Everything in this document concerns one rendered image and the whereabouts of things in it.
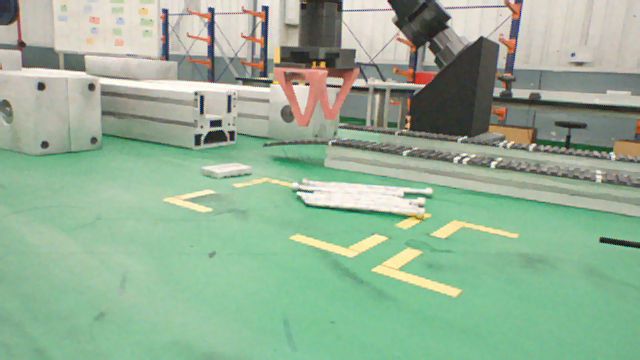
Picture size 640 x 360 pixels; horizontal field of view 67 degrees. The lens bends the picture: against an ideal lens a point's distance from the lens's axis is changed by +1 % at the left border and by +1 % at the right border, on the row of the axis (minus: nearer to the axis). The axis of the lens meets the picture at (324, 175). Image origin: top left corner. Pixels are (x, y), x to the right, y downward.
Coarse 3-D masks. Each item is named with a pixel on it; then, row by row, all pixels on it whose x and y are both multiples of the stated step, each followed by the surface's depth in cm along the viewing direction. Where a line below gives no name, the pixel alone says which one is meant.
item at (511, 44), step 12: (504, 0) 668; (516, 0) 715; (516, 12) 710; (516, 24) 719; (396, 36) 766; (516, 36) 730; (372, 60) 867; (360, 72) 883; (396, 72) 776; (408, 72) 814; (504, 72) 737; (504, 84) 739; (408, 96) 832; (408, 108) 833; (492, 108) 696; (504, 108) 743; (504, 120) 756
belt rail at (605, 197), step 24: (336, 168) 62; (360, 168) 61; (384, 168) 59; (408, 168) 58; (432, 168) 56; (456, 168) 55; (480, 168) 54; (504, 192) 53; (528, 192) 52; (552, 192) 51; (576, 192) 50; (600, 192) 49; (624, 192) 48
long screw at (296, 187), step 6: (294, 186) 48; (300, 186) 48; (306, 186) 48; (294, 192) 48; (312, 192) 48; (330, 192) 48; (336, 192) 48; (342, 192) 48; (348, 192) 48; (354, 192) 48; (360, 192) 48
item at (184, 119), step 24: (120, 96) 76; (144, 96) 74; (168, 96) 70; (192, 96) 68; (216, 96) 75; (120, 120) 76; (144, 120) 75; (168, 120) 72; (192, 120) 69; (216, 120) 75; (168, 144) 72; (192, 144) 69; (216, 144) 74
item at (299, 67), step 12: (288, 60) 62; (300, 60) 62; (276, 72) 60; (288, 72) 60; (300, 72) 59; (312, 72) 58; (324, 72) 58; (288, 84) 61; (312, 84) 59; (288, 96) 62; (312, 96) 60; (312, 108) 61; (300, 120) 62
